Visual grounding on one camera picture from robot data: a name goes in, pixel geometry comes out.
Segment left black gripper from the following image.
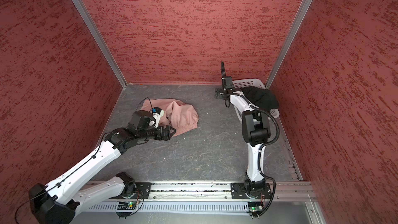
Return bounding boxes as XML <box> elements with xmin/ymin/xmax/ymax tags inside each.
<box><xmin>137</xmin><ymin>124</ymin><xmax>176</xmax><ymax>141</ymax></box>

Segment pink shorts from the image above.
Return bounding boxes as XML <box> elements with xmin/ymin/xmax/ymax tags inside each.
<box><xmin>151</xmin><ymin>99</ymin><xmax>199</xmax><ymax>137</ymax></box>

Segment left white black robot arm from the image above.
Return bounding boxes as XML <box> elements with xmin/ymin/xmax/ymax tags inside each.
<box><xmin>29</xmin><ymin>107</ymin><xmax>177</xmax><ymax>224</ymax></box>

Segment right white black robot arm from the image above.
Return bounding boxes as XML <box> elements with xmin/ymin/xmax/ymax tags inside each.
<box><xmin>215</xmin><ymin>73</ymin><xmax>275</xmax><ymax>199</ymax></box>

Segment black shorts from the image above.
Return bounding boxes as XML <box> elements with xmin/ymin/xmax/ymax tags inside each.
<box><xmin>242</xmin><ymin>86</ymin><xmax>279</xmax><ymax>111</ymax></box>

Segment white plastic basket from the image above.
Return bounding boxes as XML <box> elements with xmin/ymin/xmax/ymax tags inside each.
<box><xmin>233</xmin><ymin>78</ymin><xmax>280</xmax><ymax>122</ymax></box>

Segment left green circuit board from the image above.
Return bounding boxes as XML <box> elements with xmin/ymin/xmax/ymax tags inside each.
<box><xmin>116</xmin><ymin>202</ymin><xmax>136</xmax><ymax>212</ymax></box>

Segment green circuit board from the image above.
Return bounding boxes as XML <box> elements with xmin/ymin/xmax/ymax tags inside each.
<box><xmin>116</xmin><ymin>202</ymin><xmax>136</xmax><ymax>212</ymax></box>
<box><xmin>247</xmin><ymin>202</ymin><xmax>263</xmax><ymax>214</ymax></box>

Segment right green circuit board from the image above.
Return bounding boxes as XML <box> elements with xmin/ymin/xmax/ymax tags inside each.
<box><xmin>247</xmin><ymin>202</ymin><xmax>263</xmax><ymax>214</ymax></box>

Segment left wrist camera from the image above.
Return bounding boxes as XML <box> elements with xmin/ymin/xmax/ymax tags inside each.
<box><xmin>151</xmin><ymin>107</ymin><xmax>164</xmax><ymax>128</ymax></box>

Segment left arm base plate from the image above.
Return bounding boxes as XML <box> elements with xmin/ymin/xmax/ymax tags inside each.
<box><xmin>121</xmin><ymin>182</ymin><xmax>152</xmax><ymax>199</ymax></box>

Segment right black corrugated cable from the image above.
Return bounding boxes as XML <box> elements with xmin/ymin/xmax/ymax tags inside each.
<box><xmin>220</xmin><ymin>61</ymin><xmax>280</xmax><ymax>217</ymax></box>

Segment white slotted cable duct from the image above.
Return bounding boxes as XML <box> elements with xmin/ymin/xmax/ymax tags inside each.
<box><xmin>86</xmin><ymin>201</ymin><xmax>248</xmax><ymax>215</ymax></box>

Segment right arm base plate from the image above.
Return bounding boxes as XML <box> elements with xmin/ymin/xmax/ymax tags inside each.
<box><xmin>231</xmin><ymin>180</ymin><xmax>272</xmax><ymax>200</ymax></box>

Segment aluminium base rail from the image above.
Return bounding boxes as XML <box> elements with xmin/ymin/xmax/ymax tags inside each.
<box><xmin>63</xmin><ymin>180</ymin><xmax>316</xmax><ymax>200</ymax></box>

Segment right aluminium corner post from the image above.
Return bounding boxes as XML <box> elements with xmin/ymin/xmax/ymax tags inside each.
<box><xmin>265</xmin><ymin>0</ymin><xmax>313</xmax><ymax>89</ymax></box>

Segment aluminium corner post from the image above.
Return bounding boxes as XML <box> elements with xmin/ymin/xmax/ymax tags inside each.
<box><xmin>265</xmin><ymin>0</ymin><xmax>313</xmax><ymax>89</ymax></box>
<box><xmin>72</xmin><ymin>0</ymin><xmax>128</xmax><ymax>89</ymax></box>

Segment left aluminium corner post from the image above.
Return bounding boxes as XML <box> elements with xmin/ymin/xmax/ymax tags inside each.
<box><xmin>72</xmin><ymin>0</ymin><xmax>128</xmax><ymax>89</ymax></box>

